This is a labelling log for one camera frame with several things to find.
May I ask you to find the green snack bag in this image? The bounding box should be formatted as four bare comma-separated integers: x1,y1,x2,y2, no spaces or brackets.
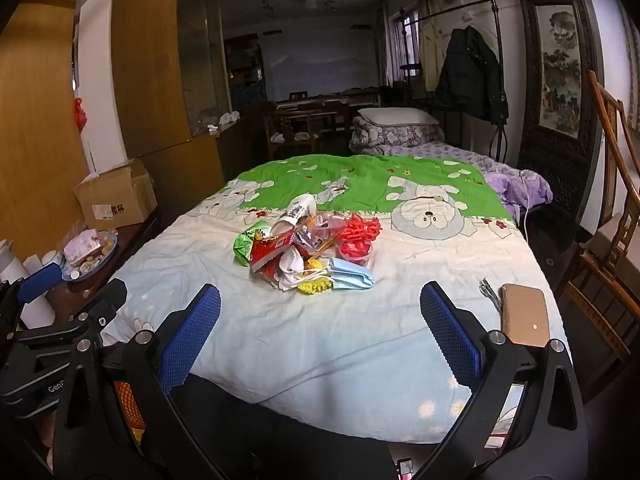
232,220,271,266

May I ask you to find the red snack packet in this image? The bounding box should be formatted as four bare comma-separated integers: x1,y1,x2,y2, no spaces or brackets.
250,229,295,272

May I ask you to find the white plastic bag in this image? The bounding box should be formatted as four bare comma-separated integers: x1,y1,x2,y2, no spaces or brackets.
274,246,306,292

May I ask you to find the blue face mask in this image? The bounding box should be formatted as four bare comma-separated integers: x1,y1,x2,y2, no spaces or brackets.
327,258,375,290

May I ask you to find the plastic cup with red paper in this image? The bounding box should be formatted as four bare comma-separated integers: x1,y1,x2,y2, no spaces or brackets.
338,240,372,266

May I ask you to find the yellow foam net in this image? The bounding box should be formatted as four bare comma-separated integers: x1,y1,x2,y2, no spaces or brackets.
296,259,333,296

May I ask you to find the red foam net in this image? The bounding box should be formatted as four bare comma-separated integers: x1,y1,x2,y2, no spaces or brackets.
337,214,382,243

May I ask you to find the white paper cup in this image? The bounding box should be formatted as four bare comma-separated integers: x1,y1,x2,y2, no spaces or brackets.
271,193,317,235

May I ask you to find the orange long box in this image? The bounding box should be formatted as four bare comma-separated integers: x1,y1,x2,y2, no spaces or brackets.
310,235,342,259

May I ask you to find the clear red plastic bag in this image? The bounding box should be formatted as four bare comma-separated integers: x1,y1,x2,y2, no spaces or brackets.
306,214,348,244

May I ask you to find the red trash basket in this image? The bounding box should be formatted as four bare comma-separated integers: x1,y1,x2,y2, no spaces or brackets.
115,382,145,430

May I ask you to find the dark wooden nightstand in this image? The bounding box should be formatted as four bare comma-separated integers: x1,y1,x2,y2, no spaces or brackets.
47,208,160,324

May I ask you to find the blue plate with snacks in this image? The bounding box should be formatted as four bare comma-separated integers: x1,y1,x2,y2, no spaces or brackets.
62,229,118,282

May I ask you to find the brown cardboard box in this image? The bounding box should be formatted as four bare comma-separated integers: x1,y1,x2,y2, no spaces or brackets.
74,159,157,230

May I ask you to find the wooden chair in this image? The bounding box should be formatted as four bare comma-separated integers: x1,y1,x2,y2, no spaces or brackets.
555,70,639,361

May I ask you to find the purple bedsheet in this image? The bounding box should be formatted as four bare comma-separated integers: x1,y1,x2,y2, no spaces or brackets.
355,141,553,223

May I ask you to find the red hanging ornament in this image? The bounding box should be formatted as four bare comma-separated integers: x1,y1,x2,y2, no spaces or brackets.
74,98,88,133

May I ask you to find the folded floral blanket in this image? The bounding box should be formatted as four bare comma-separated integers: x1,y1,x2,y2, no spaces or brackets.
349,116,445,154

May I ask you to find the white pillow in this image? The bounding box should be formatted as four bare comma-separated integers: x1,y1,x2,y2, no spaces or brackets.
358,107,439,127

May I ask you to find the wooden wardrobe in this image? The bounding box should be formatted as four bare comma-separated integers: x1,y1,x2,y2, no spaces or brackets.
111,0,231,224

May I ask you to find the black coat on rack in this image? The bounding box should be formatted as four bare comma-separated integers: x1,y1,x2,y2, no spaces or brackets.
435,26,509,126

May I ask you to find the framed landscape painting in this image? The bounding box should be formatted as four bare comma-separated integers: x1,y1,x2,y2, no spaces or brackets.
518,0,603,222

